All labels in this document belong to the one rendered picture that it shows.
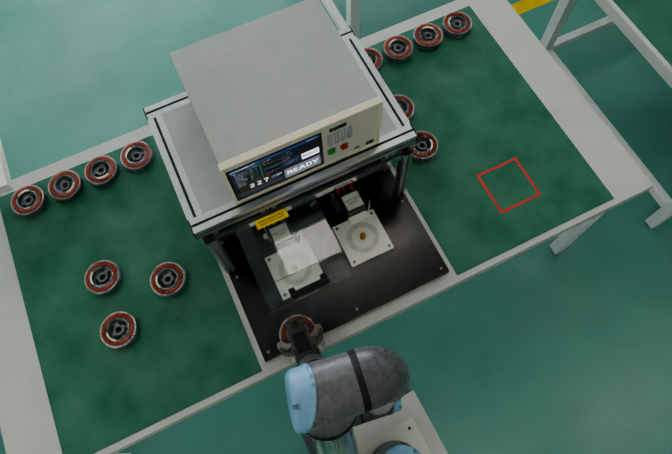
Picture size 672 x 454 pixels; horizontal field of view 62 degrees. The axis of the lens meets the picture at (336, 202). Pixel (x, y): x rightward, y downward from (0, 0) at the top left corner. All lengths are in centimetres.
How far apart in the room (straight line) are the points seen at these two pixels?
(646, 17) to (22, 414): 259
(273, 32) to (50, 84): 210
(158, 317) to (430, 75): 129
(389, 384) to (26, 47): 307
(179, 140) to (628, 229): 212
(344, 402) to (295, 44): 92
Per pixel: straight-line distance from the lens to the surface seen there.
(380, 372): 107
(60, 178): 216
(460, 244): 189
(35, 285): 208
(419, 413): 177
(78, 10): 375
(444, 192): 195
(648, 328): 286
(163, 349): 186
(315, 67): 148
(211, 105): 146
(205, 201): 156
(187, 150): 165
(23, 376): 203
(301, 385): 106
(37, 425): 198
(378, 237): 183
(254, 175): 144
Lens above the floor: 250
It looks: 66 degrees down
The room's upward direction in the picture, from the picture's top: 4 degrees counter-clockwise
